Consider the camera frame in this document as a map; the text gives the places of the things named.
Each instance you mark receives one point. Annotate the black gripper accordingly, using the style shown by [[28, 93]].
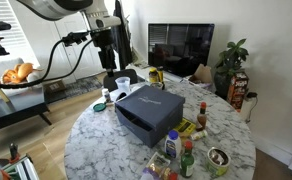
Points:
[[105, 50]]

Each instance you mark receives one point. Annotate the navy blue box lid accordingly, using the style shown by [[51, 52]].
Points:
[[149, 101]]

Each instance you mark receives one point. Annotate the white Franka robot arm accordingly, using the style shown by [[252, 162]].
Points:
[[59, 6]]

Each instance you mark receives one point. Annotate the brown cardboard box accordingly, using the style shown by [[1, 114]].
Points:
[[55, 86]]

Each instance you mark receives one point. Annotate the navy blue cardboard box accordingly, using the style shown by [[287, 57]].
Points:
[[136, 136]]

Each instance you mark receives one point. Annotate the clear plastic measuring pitcher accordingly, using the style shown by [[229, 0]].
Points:
[[122, 85]]

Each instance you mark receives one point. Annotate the small white bottle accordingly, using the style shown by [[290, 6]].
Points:
[[106, 96]]

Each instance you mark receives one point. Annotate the black glasses case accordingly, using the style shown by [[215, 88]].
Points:
[[120, 97]]

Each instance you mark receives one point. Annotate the dark patterned rug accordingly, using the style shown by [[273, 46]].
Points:
[[82, 85]]

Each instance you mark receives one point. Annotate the wooden block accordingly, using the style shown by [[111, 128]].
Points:
[[110, 104]]

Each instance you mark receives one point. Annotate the white television stand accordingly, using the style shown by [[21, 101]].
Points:
[[142, 71]]

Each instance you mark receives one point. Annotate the dark hanging jacket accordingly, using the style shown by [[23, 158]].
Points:
[[122, 40]]

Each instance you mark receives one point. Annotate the green round lid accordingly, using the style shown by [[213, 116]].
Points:
[[99, 107]]

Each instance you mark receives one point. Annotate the yellow lid supplement jar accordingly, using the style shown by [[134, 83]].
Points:
[[153, 76]]

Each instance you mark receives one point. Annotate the grey metal can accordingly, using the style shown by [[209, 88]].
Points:
[[156, 85]]

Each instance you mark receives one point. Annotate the black flat screen television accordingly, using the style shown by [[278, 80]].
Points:
[[181, 50]]

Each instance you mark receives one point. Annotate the brown paper bag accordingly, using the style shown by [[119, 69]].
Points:
[[202, 73]]

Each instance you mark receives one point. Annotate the yellow black packet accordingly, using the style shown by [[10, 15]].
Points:
[[186, 127]]

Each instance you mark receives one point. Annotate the white bottle blue cap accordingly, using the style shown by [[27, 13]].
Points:
[[173, 145]]

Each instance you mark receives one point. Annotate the orange plush toy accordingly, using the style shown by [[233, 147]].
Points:
[[14, 76]]

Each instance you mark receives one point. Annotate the black coffee table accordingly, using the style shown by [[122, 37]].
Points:
[[16, 106]]

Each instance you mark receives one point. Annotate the red cap hot sauce bottle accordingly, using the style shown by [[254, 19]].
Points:
[[202, 118]]

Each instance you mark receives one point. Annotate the clear snack bag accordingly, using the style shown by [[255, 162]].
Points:
[[159, 163]]

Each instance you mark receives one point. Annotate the grey sofa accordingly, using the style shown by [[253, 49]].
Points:
[[6, 91]]

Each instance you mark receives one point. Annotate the small pale pill bottle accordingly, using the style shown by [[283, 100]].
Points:
[[198, 135]]

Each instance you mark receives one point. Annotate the purple cup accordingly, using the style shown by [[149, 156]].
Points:
[[147, 175]]

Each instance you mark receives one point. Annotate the green glass bottle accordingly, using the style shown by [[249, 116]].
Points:
[[187, 163]]

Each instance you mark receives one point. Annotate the white window blinds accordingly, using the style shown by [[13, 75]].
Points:
[[6, 13]]

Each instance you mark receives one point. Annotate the green potted plant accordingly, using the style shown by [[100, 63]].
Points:
[[231, 60]]

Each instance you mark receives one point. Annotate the orange red game carton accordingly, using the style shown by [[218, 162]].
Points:
[[237, 90]]

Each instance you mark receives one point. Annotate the red green clamp equipment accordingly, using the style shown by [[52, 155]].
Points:
[[19, 168]]

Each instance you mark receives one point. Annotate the open green tin can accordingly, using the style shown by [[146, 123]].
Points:
[[218, 163]]

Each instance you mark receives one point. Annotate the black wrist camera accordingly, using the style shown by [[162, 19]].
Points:
[[76, 37]]

